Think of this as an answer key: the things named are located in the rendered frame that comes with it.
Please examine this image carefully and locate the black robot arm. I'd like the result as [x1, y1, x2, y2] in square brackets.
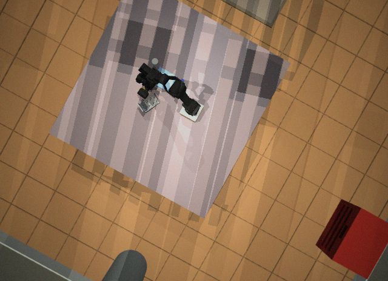
[136, 63, 200, 116]

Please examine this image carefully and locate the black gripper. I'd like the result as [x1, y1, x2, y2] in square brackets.
[137, 81, 156, 99]

